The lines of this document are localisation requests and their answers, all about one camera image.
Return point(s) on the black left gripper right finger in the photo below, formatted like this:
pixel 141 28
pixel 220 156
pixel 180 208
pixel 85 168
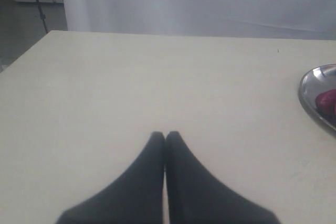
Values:
pixel 196 196

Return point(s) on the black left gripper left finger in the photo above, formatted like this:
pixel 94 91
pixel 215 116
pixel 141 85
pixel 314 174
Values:
pixel 136 196

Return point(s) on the purple toy eggplant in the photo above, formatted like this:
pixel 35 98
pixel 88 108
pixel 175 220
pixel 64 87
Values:
pixel 325 102

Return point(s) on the round stainless steel plate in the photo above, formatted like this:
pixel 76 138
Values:
pixel 313 83

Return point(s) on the grey-white backdrop cloth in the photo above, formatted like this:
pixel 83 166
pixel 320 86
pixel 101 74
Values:
pixel 302 19

